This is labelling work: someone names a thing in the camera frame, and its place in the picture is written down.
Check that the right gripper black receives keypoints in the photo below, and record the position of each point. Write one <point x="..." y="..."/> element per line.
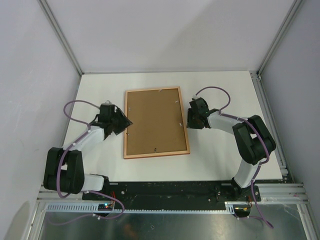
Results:
<point x="190" y="124"/>

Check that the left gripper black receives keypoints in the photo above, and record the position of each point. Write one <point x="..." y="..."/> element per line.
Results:
<point x="124" y="122"/>

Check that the brown frame backing board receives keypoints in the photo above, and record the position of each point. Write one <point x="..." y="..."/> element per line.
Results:
<point x="155" y="122"/>

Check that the orange wooden picture frame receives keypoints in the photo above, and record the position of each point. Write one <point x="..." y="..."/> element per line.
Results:
<point x="186" y="120"/>

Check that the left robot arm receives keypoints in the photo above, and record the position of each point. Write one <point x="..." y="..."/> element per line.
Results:
<point x="64" y="169"/>

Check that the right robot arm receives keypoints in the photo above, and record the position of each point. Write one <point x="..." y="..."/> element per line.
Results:
<point x="253" y="139"/>

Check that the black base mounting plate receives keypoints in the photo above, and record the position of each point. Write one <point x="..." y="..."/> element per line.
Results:
<point x="175" y="195"/>

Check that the aluminium right side rail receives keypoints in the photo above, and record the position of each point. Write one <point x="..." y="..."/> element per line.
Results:
<point x="271" y="124"/>

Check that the aluminium rail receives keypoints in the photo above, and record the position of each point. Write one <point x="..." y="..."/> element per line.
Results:
<point x="270" y="193"/>
<point x="271" y="124"/>

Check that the grey slotted cable duct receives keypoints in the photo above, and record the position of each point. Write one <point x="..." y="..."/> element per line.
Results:
<point x="95" y="208"/>

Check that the aluminium front rail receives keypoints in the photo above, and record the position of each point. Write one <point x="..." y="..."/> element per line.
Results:
<point x="270" y="193"/>

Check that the left aluminium corner post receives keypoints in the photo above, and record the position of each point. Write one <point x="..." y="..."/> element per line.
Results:
<point x="49" y="14"/>

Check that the aluminium corner post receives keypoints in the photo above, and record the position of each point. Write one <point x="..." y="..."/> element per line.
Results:
<point x="49" y="14"/>
<point x="280" y="34"/>

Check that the right aluminium corner post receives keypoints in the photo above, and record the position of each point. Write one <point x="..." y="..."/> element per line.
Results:
<point x="280" y="34"/>

